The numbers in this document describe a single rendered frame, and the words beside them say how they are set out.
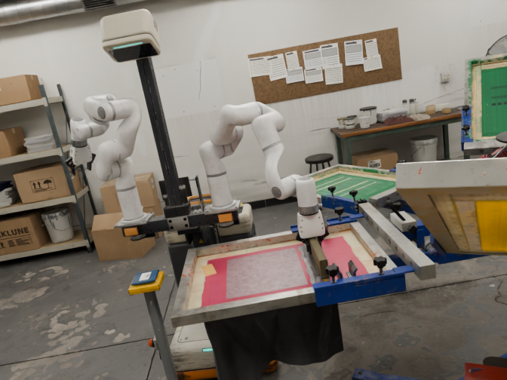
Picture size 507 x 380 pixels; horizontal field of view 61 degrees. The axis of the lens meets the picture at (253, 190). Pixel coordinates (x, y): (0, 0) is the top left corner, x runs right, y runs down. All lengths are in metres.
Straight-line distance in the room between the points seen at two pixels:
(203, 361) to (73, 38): 4.14
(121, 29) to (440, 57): 4.63
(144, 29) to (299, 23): 3.76
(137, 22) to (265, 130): 0.66
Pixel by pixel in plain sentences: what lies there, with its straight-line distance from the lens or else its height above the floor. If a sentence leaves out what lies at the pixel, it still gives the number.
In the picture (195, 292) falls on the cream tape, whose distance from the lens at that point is 1.68.
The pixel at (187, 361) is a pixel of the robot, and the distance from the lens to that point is 2.69.
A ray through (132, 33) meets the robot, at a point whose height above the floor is 1.94.
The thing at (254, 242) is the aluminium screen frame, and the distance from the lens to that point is 1.95.
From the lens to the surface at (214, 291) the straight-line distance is 1.65.
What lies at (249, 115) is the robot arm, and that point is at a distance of 1.73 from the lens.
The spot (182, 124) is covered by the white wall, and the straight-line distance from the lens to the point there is 5.42.
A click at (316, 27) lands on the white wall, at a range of 5.47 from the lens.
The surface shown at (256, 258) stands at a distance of 1.85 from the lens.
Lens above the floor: 1.71
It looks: 15 degrees down
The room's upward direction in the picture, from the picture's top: 10 degrees counter-clockwise
